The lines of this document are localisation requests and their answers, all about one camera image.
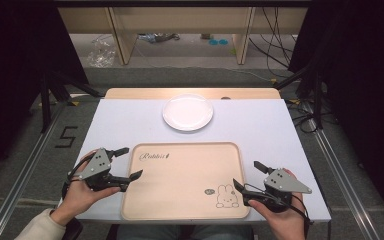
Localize clear plastic bag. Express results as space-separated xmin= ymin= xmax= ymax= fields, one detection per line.
xmin=86 ymin=34 xmax=116 ymax=68

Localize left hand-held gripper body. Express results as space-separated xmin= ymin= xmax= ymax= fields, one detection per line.
xmin=77 ymin=147 xmax=130 ymax=193

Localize metal floor rail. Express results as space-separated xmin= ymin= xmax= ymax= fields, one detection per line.
xmin=300 ymin=99 xmax=383 ymax=240
xmin=0 ymin=108 xmax=65 ymax=240

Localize black hanging cables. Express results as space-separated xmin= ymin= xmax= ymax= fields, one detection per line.
xmin=248 ymin=7 xmax=298 ymax=70

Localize person's left hand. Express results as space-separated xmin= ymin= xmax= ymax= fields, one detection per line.
xmin=51 ymin=151 xmax=121 ymax=227

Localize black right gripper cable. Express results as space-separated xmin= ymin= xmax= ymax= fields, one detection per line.
xmin=289 ymin=193 xmax=312 ymax=236

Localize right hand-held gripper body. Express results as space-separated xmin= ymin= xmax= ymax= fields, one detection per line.
xmin=242 ymin=168 xmax=313 ymax=214

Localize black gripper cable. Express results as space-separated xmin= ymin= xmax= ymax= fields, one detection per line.
xmin=61 ymin=155 xmax=95 ymax=201
xmin=289 ymin=193 xmax=312 ymax=236

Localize black metal stand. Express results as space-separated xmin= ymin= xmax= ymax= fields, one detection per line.
xmin=273 ymin=62 xmax=325 ymax=130
xmin=39 ymin=70 xmax=102 ymax=134

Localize white table cover board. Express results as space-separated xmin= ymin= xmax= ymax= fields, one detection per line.
xmin=59 ymin=98 xmax=332 ymax=224

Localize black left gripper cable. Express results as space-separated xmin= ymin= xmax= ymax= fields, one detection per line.
xmin=61 ymin=155 xmax=95 ymax=201

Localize light wooden shelf unit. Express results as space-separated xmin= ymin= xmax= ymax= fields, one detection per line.
xmin=57 ymin=7 xmax=309 ymax=66

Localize blue round discs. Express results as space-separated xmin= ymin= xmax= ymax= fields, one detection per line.
xmin=208 ymin=38 xmax=230 ymax=47

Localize round white plate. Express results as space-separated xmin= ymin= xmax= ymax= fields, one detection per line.
xmin=162 ymin=93 xmax=214 ymax=132

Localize person's legs in jeans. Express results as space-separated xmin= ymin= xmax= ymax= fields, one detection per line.
xmin=116 ymin=224 xmax=255 ymax=240

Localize black floor cables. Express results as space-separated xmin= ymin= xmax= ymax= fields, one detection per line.
xmin=285 ymin=99 xmax=340 ymax=134

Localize black curtain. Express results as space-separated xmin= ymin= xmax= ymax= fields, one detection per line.
xmin=287 ymin=0 xmax=384 ymax=221
xmin=0 ymin=0 xmax=90 ymax=189

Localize person's right hand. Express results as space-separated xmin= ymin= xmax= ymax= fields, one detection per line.
xmin=248 ymin=192 xmax=307 ymax=240

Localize light wooden table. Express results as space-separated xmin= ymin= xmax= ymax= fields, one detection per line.
xmin=104 ymin=87 xmax=282 ymax=100

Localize beige tray with rabbit print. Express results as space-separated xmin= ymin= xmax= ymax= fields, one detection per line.
xmin=120 ymin=142 xmax=251 ymax=221

